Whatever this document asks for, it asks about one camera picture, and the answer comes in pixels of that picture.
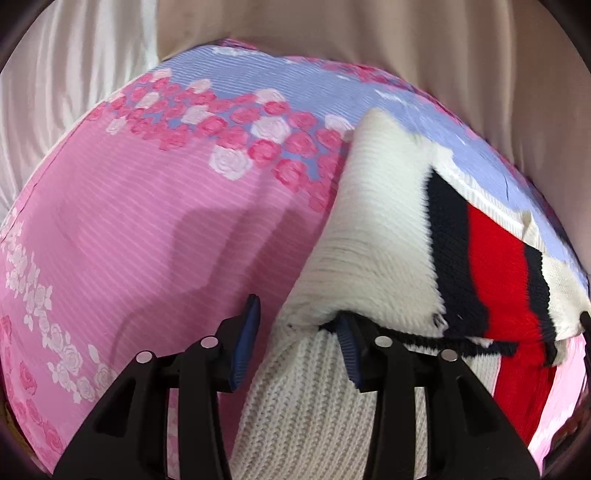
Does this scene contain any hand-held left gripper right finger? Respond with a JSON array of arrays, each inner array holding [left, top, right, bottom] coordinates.
[[335, 314, 541, 480]]

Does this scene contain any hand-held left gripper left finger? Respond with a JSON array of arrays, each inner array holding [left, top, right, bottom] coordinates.
[[53, 294, 262, 480]]

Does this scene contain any white knit sweater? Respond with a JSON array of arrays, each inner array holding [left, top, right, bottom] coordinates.
[[229, 108, 591, 480]]

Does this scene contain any pink floral bed sheet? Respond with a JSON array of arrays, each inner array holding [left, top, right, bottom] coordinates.
[[0, 39, 591, 480]]

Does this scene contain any white satin curtain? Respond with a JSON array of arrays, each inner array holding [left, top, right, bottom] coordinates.
[[0, 0, 160, 222]]

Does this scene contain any beige curtain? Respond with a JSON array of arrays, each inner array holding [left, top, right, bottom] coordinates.
[[154, 0, 591, 278]]

